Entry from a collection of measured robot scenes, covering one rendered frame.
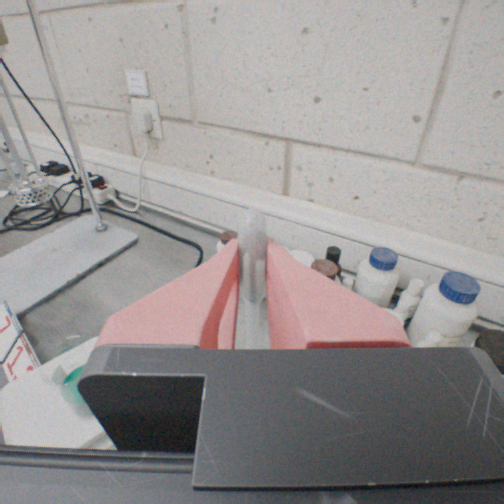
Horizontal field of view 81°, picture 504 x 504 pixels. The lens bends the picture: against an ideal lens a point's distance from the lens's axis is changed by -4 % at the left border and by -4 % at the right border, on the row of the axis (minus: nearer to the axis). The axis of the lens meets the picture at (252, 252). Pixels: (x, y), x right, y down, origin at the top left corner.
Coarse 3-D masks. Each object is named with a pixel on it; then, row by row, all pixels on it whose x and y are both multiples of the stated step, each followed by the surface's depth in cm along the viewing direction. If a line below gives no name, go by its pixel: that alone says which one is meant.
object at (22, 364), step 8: (16, 344) 43; (16, 352) 43; (24, 352) 42; (8, 360) 43; (16, 360) 42; (24, 360) 41; (8, 368) 42; (16, 368) 41; (24, 368) 41; (32, 368) 40; (16, 376) 41
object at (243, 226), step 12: (240, 216) 11; (240, 228) 11; (240, 240) 11; (240, 252) 12; (240, 264) 12; (240, 276) 13; (252, 276) 12; (240, 288) 13; (252, 288) 12; (252, 300) 13
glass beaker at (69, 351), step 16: (64, 336) 29; (80, 336) 29; (48, 352) 28; (64, 352) 29; (80, 352) 30; (48, 368) 28; (64, 368) 30; (48, 384) 25; (64, 384) 25; (64, 400) 27; (80, 400) 27; (80, 416) 29
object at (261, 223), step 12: (252, 216) 11; (264, 216) 11; (252, 228) 11; (264, 228) 11; (252, 240) 11; (264, 240) 11; (252, 252) 11; (264, 252) 12; (252, 264) 12; (264, 264) 12; (264, 276) 13; (264, 288) 13
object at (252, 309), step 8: (248, 304) 13; (256, 304) 13; (248, 312) 14; (256, 312) 14; (248, 320) 14; (256, 320) 14; (248, 328) 15; (256, 328) 15; (248, 336) 15; (256, 336) 15; (248, 344) 15; (256, 344) 15
